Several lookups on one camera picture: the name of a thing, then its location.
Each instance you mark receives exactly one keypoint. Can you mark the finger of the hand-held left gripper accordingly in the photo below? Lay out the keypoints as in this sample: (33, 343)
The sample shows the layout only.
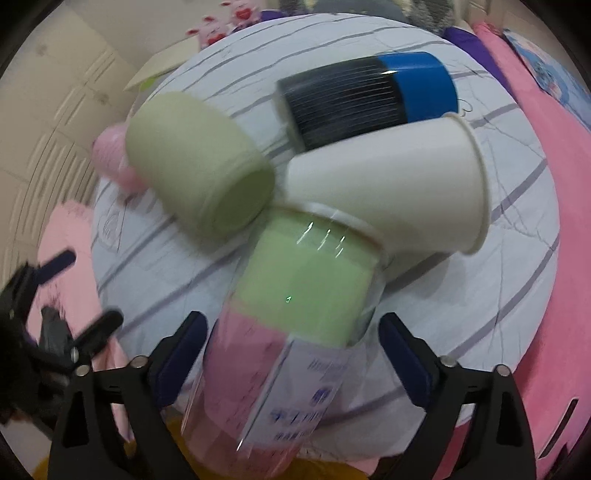
(99, 326)
(59, 263)

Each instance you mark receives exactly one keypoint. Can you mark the white striped table cloth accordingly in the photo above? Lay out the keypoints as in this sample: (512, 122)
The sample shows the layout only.
(461, 300)

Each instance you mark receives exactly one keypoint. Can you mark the clear pack of coloured cups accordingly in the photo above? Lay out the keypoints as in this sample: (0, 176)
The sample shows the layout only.
(300, 277)

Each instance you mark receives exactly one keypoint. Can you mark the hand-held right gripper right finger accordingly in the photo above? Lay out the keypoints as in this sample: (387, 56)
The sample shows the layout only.
(411, 364)

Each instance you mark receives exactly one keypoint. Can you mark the pink plush toy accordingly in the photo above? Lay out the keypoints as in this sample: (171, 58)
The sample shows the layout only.
(244, 13)
(207, 31)

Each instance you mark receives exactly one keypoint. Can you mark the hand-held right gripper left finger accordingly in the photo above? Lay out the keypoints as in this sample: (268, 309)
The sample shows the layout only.
(183, 355)

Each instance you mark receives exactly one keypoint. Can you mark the grey cloth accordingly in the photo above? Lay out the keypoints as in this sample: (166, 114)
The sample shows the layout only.
(401, 11)

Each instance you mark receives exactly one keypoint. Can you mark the cartoon printed pillow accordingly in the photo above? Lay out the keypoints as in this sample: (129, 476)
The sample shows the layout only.
(549, 74)

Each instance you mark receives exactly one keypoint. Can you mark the purple cloth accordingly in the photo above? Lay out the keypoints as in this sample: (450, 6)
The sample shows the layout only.
(471, 50)

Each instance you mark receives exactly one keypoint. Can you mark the pink blanket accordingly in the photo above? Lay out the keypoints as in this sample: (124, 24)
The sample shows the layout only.
(565, 240)

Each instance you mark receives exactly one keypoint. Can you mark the yellow cloth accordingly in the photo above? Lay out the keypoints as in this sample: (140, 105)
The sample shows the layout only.
(180, 445)

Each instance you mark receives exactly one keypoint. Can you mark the white paper cup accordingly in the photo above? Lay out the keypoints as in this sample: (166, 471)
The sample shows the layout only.
(392, 184)

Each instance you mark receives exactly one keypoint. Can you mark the pink cup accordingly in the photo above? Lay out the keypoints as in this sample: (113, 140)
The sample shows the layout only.
(108, 154)

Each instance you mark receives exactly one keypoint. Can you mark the green cup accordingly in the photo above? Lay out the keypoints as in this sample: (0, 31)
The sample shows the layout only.
(184, 152)

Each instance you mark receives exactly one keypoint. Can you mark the pink cloth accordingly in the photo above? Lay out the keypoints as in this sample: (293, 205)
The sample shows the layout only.
(69, 230)

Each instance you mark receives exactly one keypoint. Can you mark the dark ribbed cup blue end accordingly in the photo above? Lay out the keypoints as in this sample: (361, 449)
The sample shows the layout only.
(341, 101)

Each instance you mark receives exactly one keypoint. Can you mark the cream wardrobe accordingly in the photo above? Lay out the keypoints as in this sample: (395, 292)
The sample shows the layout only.
(51, 115)

